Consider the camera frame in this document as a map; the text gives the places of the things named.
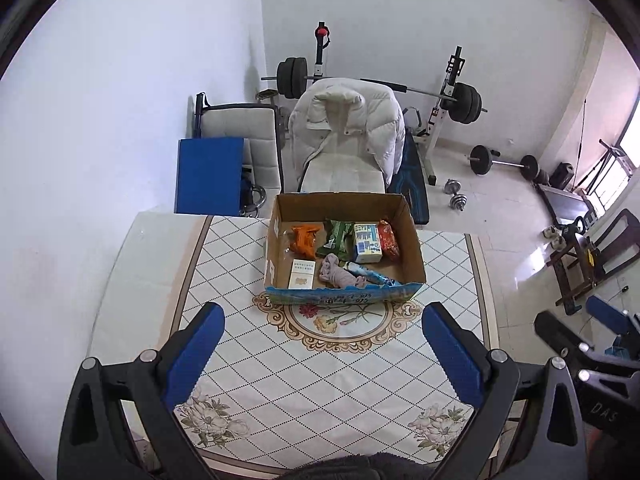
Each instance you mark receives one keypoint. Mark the black box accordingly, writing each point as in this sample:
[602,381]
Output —
[562,175]

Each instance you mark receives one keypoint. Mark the chrome dumbbell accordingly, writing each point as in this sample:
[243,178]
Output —
[459,202]
[452,186]

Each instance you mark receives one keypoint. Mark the grey purple cloth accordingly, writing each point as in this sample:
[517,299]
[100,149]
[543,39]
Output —
[340,275]

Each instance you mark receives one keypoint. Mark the blue board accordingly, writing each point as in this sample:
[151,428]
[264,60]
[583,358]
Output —
[210,175]

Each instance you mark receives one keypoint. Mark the long barbell with black plates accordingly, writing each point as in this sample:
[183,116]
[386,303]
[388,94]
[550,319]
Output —
[290,77]

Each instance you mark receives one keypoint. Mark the dark treadmill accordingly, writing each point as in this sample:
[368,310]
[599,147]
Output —
[565,205]

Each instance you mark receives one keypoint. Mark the red snack packet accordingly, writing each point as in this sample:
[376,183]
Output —
[389,240]

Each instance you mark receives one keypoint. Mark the cardboard box with blue print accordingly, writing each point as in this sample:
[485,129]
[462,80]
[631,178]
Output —
[345,200]

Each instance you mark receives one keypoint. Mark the long blue tube packet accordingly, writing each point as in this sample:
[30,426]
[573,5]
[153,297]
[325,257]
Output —
[372,276]

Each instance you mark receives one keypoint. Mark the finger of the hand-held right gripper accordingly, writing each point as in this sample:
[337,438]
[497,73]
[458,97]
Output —
[610,315]
[560,330]

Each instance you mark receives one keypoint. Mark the short barbell with black plates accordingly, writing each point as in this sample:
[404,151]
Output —
[481,160]

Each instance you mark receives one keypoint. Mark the white and blue carton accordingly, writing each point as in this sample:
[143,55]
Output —
[367,244]

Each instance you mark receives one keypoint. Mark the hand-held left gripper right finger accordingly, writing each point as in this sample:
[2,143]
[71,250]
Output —
[452,355]

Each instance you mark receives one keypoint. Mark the person's right hand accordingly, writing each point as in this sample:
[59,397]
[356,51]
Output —
[597,442]

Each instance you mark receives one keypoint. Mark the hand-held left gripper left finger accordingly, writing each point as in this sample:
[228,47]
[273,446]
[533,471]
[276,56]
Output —
[195,355]

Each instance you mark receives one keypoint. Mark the orange snack packet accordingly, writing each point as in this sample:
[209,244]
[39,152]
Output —
[305,240]

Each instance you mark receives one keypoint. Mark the white packet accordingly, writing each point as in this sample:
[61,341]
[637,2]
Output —
[301,274]

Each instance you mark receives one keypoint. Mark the white chair with black frame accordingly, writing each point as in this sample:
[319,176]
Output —
[235,120]

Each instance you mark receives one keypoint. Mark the dark blue object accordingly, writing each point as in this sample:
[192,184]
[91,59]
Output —
[250,187]

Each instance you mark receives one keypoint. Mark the window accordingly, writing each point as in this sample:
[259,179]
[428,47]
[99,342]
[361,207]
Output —
[632,150]

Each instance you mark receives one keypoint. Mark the white shoes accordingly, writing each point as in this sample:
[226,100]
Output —
[552,233]

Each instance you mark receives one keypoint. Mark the white puffer jacket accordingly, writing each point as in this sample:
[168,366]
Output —
[380,135]

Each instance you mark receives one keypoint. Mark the black metal stand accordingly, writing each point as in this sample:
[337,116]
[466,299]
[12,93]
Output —
[607,160]

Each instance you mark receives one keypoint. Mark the black weight plates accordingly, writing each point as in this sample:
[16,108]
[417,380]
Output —
[542,176]

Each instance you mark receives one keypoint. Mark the green snack packet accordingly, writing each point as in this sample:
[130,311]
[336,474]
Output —
[336,237]

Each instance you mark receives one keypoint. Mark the black kettlebell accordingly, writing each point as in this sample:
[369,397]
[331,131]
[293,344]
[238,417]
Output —
[575,230]

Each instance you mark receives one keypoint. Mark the dark wooden chair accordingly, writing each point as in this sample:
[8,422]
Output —
[570,302]

